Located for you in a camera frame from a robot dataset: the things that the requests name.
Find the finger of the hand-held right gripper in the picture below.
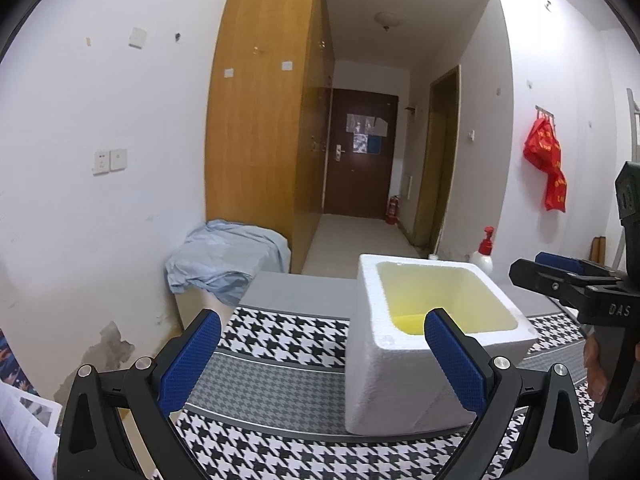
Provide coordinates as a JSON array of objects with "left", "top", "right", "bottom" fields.
[
  {"left": 535, "top": 252, "right": 621, "bottom": 286},
  {"left": 509, "top": 258, "right": 593, "bottom": 312}
]

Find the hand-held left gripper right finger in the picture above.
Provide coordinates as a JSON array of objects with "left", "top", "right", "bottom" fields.
[{"left": 424, "top": 308, "right": 591, "bottom": 480}]

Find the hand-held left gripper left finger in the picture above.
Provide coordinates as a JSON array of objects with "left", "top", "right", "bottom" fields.
[{"left": 56, "top": 308, "right": 222, "bottom": 480}]

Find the yellow sponge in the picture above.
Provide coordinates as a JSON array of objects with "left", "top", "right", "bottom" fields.
[{"left": 391, "top": 312, "right": 432, "bottom": 336}]

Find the white foam box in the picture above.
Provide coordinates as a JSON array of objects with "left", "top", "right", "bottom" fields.
[{"left": 344, "top": 253, "right": 540, "bottom": 436}]

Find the person's right forearm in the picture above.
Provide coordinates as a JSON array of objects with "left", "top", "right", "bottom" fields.
[{"left": 590, "top": 410, "right": 640, "bottom": 480}]

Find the person's right hand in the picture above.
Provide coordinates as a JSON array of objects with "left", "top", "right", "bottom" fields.
[{"left": 582, "top": 334, "right": 609, "bottom": 403}]

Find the white red-pump lotion bottle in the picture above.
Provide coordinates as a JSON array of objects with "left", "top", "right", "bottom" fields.
[{"left": 469, "top": 226, "right": 496, "bottom": 275}]

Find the narrow red plastic bag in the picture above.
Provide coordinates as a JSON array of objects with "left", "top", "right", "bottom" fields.
[{"left": 542, "top": 165, "right": 568, "bottom": 212}]

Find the houndstooth table mat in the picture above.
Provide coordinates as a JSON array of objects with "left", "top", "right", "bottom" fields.
[{"left": 170, "top": 305, "right": 596, "bottom": 480}]

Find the light blue crumpled cloth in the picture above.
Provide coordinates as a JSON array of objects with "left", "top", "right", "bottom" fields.
[{"left": 165, "top": 219, "right": 291, "bottom": 307}]

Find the crumpled red plastic bag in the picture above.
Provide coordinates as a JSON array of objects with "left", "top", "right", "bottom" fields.
[{"left": 523, "top": 117, "right": 561, "bottom": 173}]

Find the wooden side door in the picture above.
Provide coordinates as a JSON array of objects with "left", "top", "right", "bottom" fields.
[{"left": 412, "top": 65, "right": 461, "bottom": 256}]

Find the open printed magazine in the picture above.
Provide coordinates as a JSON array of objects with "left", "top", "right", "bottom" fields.
[{"left": 0, "top": 329, "right": 63, "bottom": 480}]

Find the dark brown entrance door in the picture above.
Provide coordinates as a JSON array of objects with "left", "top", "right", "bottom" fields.
[{"left": 322, "top": 87, "right": 401, "bottom": 220}]

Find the wooden wardrobe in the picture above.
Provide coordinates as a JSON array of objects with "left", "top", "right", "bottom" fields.
[{"left": 204, "top": 0, "right": 335, "bottom": 275}]

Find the wide white paper notice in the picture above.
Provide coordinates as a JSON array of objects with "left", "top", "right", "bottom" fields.
[{"left": 346, "top": 114, "right": 390, "bottom": 136}]

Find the round ceiling lamp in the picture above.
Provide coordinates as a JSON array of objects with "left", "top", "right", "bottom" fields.
[{"left": 374, "top": 11, "right": 407, "bottom": 32}]

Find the white bunk bed frame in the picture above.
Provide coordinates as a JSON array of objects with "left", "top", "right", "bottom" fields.
[{"left": 627, "top": 87, "right": 640, "bottom": 161}]

